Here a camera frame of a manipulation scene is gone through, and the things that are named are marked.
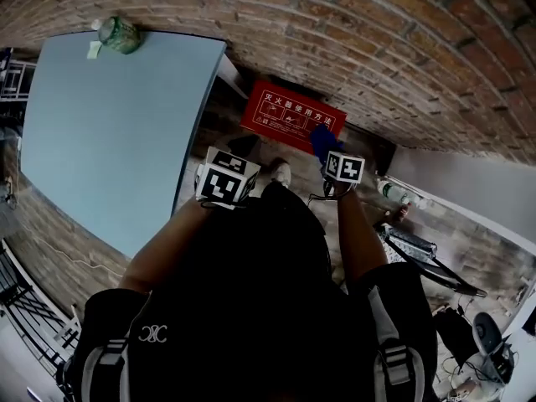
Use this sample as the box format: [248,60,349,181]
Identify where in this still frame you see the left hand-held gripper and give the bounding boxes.
[194,146,262,211]

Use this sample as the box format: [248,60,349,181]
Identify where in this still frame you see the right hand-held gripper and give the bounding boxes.
[321,150,366,198]

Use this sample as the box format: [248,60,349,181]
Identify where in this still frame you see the blue cloth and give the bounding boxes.
[309,122,346,168]

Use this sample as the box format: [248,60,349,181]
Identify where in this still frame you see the red fire extinguisher box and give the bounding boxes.
[239,79,348,157]

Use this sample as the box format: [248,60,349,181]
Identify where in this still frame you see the person's right forearm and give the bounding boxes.
[337,187,390,284]

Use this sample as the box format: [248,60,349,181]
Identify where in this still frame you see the person's left forearm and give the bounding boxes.
[118,196,235,295]

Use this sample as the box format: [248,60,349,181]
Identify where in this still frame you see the clear plastic water bottle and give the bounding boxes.
[375,178,429,210]

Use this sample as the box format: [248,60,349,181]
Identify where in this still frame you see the person's white shoe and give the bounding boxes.
[270,157,292,189]

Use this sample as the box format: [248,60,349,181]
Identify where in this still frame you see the folded black tripod stand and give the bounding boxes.
[373,222,489,297]

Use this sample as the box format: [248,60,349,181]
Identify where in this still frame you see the light blue table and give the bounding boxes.
[20,30,228,259]

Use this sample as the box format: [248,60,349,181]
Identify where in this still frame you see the person's black shirt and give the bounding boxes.
[62,181,439,402]

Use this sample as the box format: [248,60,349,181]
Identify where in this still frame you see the green plastic bottle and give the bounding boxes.
[90,15,142,55]

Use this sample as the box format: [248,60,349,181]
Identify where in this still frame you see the black bag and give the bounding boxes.
[431,306,481,370]

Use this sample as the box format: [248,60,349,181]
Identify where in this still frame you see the grey round fan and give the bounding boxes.
[472,311,503,358]

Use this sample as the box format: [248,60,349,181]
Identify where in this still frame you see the black metal railing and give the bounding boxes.
[0,240,83,376]

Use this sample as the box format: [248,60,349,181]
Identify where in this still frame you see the white backpack strap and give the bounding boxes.
[79,336,131,402]
[368,285,426,402]

